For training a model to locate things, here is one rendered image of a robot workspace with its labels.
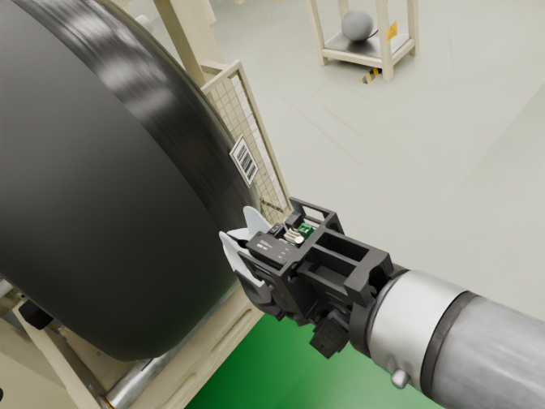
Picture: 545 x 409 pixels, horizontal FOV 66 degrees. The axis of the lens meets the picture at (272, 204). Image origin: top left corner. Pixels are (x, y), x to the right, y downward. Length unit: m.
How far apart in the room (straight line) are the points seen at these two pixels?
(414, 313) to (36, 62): 0.43
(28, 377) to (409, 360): 0.64
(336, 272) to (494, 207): 1.79
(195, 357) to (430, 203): 1.49
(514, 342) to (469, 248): 1.67
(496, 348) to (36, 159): 0.41
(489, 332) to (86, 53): 0.45
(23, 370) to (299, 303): 0.54
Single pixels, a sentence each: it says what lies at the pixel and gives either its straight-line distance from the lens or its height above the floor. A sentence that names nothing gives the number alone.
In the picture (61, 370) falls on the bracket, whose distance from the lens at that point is 0.89.
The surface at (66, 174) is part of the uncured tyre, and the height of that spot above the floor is 1.35.
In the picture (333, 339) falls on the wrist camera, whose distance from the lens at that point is 0.38.
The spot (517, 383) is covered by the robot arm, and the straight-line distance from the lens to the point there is 0.27.
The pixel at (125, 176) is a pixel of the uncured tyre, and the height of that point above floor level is 1.32.
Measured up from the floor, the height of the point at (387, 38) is 0.28.
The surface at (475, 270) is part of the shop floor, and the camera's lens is 1.88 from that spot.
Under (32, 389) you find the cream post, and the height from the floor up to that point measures 1.01.
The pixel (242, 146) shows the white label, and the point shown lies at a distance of 0.56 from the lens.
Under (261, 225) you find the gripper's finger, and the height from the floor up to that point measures 1.27.
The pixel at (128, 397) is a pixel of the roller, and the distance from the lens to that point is 0.84.
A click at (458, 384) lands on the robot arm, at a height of 1.30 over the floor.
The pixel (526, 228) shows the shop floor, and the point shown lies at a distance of 2.03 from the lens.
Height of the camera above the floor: 1.57
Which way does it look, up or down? 44 degrees down
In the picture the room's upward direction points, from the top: 23 degrees counter-clockwise
